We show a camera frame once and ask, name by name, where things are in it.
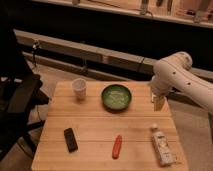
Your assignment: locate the red orange marker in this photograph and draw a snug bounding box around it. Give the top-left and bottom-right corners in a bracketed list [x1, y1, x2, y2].
[112, 135, 122, 159]

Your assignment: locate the white tube bottle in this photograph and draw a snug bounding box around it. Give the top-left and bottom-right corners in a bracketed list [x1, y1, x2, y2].
[151, 123, 175, 167]

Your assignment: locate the black chair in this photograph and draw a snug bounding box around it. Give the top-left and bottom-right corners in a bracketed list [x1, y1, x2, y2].
[0, 13, 51, 161]

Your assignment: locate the wooden table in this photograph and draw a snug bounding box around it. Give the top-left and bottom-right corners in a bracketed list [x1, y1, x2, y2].
[32, 81, 189, 171]

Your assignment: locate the black rectangular remote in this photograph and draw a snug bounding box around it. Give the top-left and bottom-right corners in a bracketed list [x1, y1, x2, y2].
[64, 128, 78, 152]

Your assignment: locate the green ceramic bowl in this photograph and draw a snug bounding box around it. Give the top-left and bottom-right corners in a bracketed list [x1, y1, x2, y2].
[101, 84, 132, 111]

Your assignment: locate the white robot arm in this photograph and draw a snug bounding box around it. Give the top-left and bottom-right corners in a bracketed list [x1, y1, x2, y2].
[150, 52, 213, 115]

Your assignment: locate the white paper cup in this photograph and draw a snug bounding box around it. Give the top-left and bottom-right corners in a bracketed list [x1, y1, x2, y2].
[72, 78, 86, 100]

